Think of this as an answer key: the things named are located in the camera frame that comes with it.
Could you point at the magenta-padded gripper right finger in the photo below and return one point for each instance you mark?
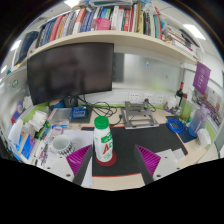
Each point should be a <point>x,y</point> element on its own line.
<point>149,160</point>

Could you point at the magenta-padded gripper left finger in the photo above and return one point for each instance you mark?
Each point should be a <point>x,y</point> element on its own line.
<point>77,160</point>

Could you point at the white green-capped drink bottle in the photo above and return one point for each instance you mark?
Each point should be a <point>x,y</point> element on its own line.
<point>102,143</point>

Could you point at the purple translucent water jug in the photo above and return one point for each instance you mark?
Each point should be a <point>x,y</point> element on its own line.
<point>196,121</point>

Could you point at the black-white checkered mug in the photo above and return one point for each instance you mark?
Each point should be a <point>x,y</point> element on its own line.
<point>61,144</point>

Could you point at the large white paper sheet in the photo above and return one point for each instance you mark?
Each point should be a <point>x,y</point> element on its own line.
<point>83,136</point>

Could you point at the black red-edged desk mat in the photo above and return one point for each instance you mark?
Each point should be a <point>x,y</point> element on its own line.
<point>133,136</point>

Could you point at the flat round red coaster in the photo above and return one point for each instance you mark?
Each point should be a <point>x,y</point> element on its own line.
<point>114,160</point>

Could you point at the grey metal laptop stand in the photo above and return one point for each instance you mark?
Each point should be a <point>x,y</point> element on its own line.
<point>140,125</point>

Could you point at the small blue box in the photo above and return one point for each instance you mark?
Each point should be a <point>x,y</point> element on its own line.
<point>80,112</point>

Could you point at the clear plastic box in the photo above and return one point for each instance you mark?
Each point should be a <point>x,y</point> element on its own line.
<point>60,115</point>

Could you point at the blue tissue box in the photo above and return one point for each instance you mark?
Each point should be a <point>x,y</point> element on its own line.
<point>27,145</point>

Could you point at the stack of white napkins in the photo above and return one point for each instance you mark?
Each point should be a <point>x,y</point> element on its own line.
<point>38,120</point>

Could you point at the crumpled white tissue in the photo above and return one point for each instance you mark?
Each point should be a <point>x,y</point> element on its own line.
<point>204,136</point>

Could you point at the white round container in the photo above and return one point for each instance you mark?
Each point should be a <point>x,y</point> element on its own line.
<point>171,102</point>

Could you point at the dark wine bottle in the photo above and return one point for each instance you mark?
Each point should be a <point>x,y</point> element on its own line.
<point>181,91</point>

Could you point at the group photo poster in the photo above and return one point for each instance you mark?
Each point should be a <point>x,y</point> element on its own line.
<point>213,103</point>

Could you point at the black computer monitor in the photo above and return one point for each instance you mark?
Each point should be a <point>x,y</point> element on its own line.
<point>70,71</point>

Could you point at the white wall socket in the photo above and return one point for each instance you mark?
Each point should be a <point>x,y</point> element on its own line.
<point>149,98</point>
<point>160,99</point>
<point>134,97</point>

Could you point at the wall shelf with books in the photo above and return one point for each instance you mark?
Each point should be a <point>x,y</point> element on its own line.
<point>116,38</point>

